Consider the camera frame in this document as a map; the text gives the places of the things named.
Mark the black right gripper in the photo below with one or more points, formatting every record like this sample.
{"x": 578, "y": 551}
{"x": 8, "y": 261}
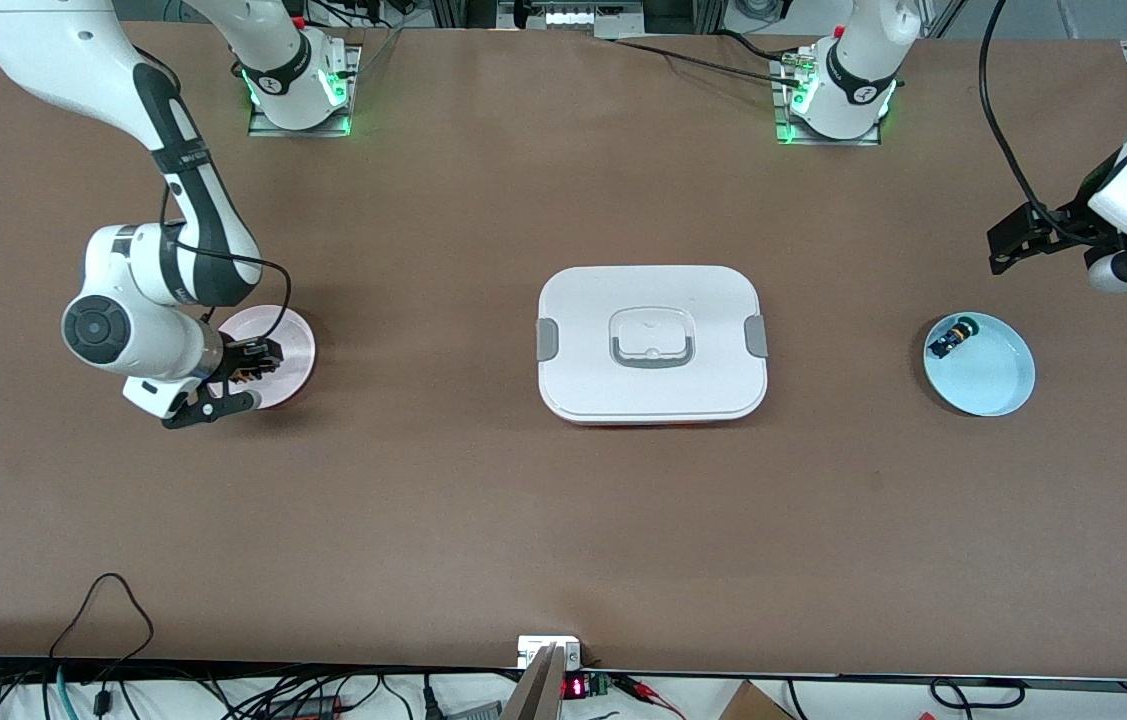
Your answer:
{"x": 235, "y": 360}

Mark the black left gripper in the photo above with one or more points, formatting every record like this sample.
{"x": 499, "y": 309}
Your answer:
{"x": 1066, "y": 224}

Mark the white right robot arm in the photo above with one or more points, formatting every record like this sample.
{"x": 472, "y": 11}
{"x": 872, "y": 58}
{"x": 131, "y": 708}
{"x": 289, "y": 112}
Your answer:
{"x": 53, "y": 50}

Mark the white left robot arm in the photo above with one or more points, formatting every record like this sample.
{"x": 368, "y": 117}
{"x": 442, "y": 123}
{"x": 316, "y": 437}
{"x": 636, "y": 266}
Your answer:
{"x": 858, "y": 60}

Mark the white lidded box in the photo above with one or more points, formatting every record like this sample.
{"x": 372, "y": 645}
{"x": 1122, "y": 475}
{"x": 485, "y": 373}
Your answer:
{"x": 653, "y": 300}

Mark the small white socket box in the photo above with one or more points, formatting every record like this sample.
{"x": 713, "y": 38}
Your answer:
{"x": 528, "y": 650}

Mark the pink round plate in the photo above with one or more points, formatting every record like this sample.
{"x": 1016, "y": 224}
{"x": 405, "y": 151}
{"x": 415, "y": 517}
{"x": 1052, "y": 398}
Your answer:
{"x": 295, "y": 345}

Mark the light blue round plate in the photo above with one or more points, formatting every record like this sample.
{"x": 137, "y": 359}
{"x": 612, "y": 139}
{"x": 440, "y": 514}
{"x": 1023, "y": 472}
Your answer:
{"x": 988, "y": 380}

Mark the red LED display board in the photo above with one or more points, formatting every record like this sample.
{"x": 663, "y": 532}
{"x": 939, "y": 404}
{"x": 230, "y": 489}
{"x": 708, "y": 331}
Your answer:
{"x": 578, "y": 687}

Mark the white light bar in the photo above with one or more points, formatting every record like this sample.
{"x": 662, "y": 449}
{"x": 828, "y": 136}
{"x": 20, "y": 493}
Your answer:
{"x": 588, "y": 17}

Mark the red clip lead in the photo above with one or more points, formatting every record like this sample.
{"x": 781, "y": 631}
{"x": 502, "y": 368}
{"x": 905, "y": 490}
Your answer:
{"x": 648, "y": 692}

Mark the brown cardboard piece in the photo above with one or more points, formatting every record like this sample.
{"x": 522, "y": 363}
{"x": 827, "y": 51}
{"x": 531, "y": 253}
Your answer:
{"x": 753, "y": 703}

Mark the blue push button switch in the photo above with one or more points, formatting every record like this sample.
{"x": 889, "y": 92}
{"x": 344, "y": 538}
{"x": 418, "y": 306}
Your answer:
{"x": 953, "y": 338}

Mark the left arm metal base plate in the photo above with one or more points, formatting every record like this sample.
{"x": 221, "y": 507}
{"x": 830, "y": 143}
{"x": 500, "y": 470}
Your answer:
{"x": 783, "y": 110}

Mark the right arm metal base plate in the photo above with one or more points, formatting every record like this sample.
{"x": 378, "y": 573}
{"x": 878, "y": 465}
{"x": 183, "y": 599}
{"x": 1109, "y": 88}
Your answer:
{"x": 348, "y": 100}

